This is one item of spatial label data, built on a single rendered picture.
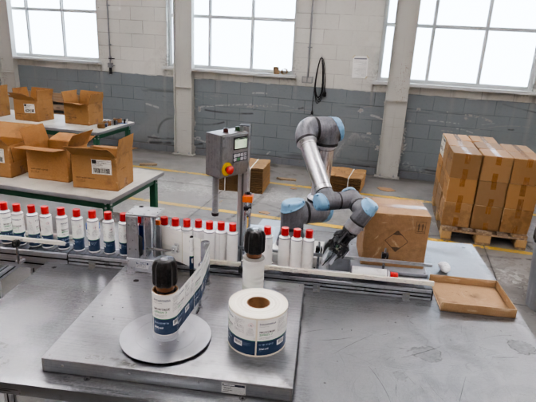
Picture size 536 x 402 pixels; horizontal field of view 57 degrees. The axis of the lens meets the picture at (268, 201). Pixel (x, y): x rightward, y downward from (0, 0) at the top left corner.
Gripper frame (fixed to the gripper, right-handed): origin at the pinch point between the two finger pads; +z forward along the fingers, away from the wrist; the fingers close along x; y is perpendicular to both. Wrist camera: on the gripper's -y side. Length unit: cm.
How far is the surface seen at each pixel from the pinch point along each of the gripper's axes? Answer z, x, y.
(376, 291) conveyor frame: -4.0, 24.7, 5.4
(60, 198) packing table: 110, -149, -110
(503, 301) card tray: -31, 73, 1
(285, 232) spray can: -2.5, -22.3, 1.6
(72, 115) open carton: 153, -256, -348
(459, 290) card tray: -22, 58, -6
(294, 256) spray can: 3.9, -12.8, 3.1
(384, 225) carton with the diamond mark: -24.3, 17.0, -20.3
